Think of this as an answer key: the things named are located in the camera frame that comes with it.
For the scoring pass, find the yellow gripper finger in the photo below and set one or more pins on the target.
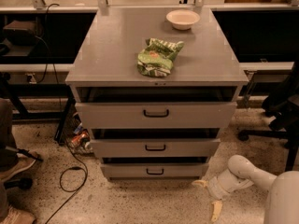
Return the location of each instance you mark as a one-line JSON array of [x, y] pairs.
[[201, 183], [217, 207]]

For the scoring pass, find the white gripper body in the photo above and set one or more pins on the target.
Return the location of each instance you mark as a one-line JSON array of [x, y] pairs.
[[217, 187]]

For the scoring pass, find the grey bottom drawer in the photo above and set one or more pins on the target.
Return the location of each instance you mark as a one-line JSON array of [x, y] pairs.
[[154, 170]]

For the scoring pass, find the grey drawer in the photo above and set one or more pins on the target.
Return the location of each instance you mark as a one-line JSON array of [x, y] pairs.
[[138, 148], [154, 170], [155, 115]]

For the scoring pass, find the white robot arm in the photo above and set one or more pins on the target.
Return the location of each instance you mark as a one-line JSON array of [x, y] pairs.
[[282, 203]]

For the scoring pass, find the grey middle drawer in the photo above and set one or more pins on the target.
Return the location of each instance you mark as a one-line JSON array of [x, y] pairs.
[[138, 148]]

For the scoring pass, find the grey top drawer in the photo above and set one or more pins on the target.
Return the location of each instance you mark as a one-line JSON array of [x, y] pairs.
[[155, 115]]

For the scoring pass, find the grey drawer cabinet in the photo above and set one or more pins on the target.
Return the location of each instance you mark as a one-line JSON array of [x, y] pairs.
[[105, 72]]

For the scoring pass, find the black office chair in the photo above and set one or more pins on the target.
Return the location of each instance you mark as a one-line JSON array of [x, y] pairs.
[[283, 104]]

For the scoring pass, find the orange can on floor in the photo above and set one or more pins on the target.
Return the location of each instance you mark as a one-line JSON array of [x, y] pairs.
[[81, 141]]

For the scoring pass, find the green chip bag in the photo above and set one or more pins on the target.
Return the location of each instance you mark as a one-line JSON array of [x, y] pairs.
[[157, 59]]

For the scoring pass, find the white bowl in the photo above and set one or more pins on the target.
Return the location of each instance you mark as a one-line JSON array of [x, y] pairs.
[[183, 19]]

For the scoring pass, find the black chair caster left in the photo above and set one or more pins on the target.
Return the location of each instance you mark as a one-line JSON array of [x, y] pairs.
[[23, 183]]

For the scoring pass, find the person's tan shoe lower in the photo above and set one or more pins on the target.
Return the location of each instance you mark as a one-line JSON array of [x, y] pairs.
[[17, 216]]

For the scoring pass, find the person's leg in trousers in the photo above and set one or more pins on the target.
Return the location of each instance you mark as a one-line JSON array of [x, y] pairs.
[[8, 158]]

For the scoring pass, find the dark box on shelf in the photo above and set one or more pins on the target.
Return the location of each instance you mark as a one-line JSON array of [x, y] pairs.
[[20, 33]]

